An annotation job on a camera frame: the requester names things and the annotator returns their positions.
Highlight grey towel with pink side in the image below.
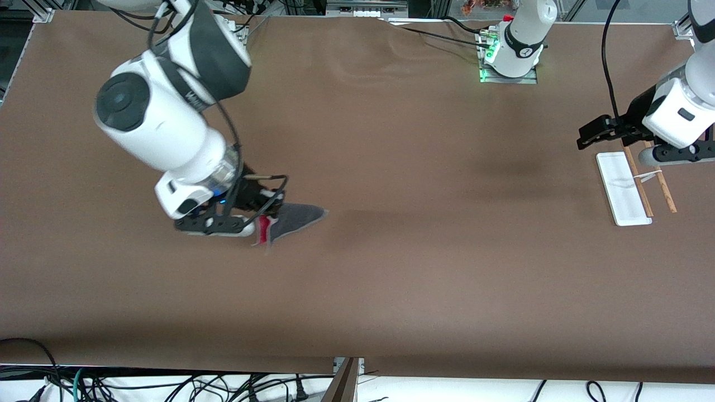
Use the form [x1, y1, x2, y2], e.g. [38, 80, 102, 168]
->
[251, 203, 329, 247]

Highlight white rack base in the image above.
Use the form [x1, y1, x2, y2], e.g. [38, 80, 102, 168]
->
[595, 152, 653, 227]

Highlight brown table cover sheet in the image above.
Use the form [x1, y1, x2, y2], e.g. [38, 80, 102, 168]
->
[0, 10, 715, 385]

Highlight white grey power strip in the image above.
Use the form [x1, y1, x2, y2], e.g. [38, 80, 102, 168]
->
[326, 0, 409, 18]

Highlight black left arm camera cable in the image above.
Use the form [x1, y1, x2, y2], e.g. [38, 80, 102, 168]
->
[601, 0, 627, 121]

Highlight short black cable on table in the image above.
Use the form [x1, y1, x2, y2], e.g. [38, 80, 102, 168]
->
[444, 16, 498, 37]

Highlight aluminium bracket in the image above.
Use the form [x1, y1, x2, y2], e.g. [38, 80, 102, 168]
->
[333, 357, 365, 376]

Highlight long black cable on table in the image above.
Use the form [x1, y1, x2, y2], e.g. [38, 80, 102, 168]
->
[385, 19, 493, 49]

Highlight black looped floor cable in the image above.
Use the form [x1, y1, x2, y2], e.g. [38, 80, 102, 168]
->
[0, 337, 60, 391]

